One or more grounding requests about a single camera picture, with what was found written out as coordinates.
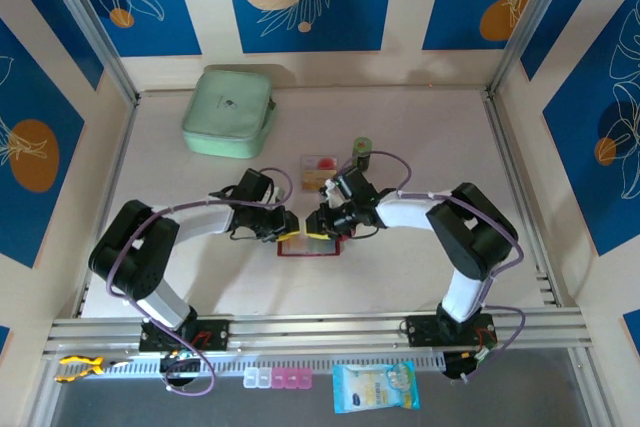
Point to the aluminium frame post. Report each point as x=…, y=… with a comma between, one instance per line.
x=531, y=22
x=91, y=22

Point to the blue wet wipes packet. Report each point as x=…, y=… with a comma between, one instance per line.
x=375, y=388

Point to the green cylindrical can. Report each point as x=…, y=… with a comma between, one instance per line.
x=361, y=144

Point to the gold card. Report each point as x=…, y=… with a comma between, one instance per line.
x=312, y=187
x=315, y=175

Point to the yellow and black pliers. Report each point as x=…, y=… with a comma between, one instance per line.
x=80, y=366

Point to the white and pink pill organizer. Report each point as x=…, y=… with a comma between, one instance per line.
x=277, y=379

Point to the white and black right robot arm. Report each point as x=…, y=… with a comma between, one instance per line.
x=405, y=209

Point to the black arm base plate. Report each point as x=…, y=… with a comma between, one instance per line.
x=420, y=332
x=220, y=334

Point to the aluminium table edge rail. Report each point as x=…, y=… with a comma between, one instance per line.
x=502, y=147

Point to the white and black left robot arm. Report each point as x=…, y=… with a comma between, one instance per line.
x=200, y=222

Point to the aluminium mounting rail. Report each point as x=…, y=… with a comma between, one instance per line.
x=320, y=329

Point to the mint green zip pouch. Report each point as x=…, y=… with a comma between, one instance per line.
x=225, y=107

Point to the white card with red circle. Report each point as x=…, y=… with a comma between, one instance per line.
x=325, y=163

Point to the red card holder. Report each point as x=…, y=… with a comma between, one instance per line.
x=320, y=248

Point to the clear plastic card tray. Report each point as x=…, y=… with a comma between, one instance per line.
x=302, y=157

